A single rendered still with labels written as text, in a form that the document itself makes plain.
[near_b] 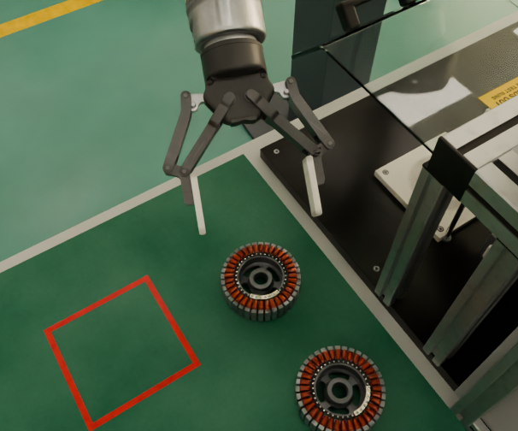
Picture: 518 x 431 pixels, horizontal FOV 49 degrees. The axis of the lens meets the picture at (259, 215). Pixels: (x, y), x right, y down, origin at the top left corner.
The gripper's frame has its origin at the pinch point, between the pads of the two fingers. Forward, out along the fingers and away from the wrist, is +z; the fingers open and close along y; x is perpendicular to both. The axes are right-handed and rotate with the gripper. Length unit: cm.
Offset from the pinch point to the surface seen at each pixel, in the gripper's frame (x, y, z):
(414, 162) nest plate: -21.4, -28.5, -5.8
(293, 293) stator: -11.8, -4.2, 10.7
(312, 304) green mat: -14.4, -6.9, 12.8
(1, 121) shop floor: -140, 71, -56
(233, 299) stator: -12.3, 4.1, 10.1
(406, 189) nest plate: -18.9, -25.3, -1.5
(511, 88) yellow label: 9.7, -27.7, -8.4
